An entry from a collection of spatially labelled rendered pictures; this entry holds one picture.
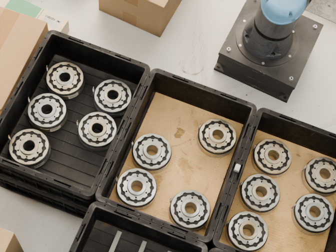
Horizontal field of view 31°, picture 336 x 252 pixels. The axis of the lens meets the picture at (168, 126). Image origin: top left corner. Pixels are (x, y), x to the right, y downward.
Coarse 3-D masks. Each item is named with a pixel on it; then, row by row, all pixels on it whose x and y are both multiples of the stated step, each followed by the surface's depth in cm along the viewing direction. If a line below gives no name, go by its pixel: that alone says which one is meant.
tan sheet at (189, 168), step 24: (168, 96) 170; (144, 120) 166; (168, 120) 167; (192, 120) 167; (192, 144) 164; (168, 168) 161; (192, 168) 161; (216, 168) 162; (168, 192) 158; (216, 192) 159; (168, 216) 155
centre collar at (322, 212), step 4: (308, 204) 156; (312, 204) 156; (316, 204) 156; (308, 208) 156; (320, 208) 156; (308, 212) 155; (320, 212) 155; (308, 216) 155; (312, 216) 155; (320, 216) 155; (312, 220) 155; (316, 220) 154
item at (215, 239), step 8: (256, 112) 159; (264, 112) 159; (272, 112) 159; (256, 120) 158; (288, 120) 159; (296, 120) 159; (256, 128) 157; (312, 128) 158; (320, 128) 158; (248, 136) 156; (328, 136) 158; (248, 144) 155; (248, 152) 154; (240, 160) 153; (240, 168) 153; (232, 184) 150; (232, 192) 149; (224, 208) 147; (224, 216) 148; (216, 232) 146; (216, 240) 143; (224, 248) 144; (232, 248) 143
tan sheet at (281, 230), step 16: (256, 144) 166; (288, 144) 167; (304, 160) 165; (288, 176) 163; (256, 192) 160; (288, 192) 161; (304, 192) 161; (240, 208) 158; (288, 208) 159; (224, 224) 156; (272, 224) 157; (288, 224) 157; (224, 240) 154; (272, 240) 155; (288, 240) 155; (304, 240) 156; (320, 240) 156
